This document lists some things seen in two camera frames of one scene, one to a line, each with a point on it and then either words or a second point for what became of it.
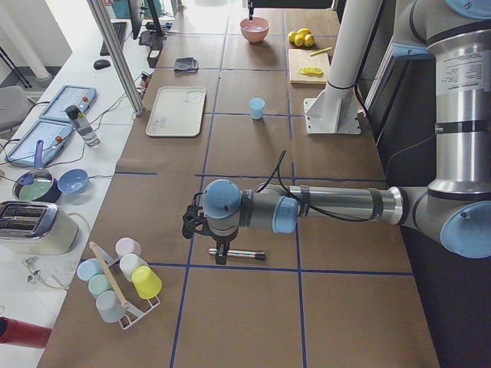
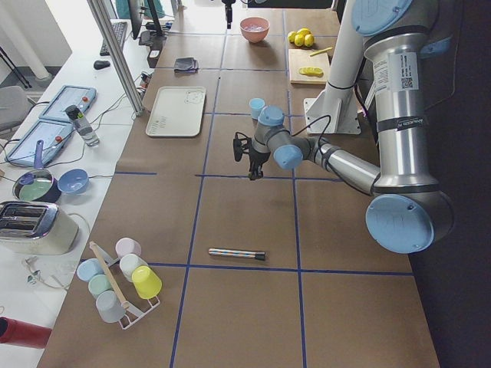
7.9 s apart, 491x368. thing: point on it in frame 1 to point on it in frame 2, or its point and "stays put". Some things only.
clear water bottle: [83, 126] stays put
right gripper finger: [251, 9] to [229, 11]
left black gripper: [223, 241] to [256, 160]
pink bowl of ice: [255, 31] stays put
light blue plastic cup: [257, 106] stays put
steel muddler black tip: [258, 255] stays put
